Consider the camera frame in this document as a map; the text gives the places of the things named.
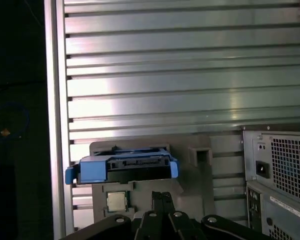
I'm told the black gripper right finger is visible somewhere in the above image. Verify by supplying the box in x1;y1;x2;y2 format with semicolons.
163;191;272;240

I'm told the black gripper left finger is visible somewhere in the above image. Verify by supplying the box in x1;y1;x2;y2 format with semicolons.
62;191;165;240

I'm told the hard disk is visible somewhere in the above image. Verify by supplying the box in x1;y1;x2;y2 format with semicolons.
64;147;179;187

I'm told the silver CPU chip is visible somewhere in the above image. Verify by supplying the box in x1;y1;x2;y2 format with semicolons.
106;191;128;213

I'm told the grey parts rack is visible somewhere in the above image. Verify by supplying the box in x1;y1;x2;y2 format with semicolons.
89;135;214;227

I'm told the black PC case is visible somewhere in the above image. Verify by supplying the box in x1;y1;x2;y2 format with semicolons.
240;121;300;240

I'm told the grey power supply unit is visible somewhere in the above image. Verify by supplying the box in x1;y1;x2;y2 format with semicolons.
251;132;300;202

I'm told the thin blue cable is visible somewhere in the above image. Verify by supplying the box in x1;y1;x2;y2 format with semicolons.
0;104;31;146

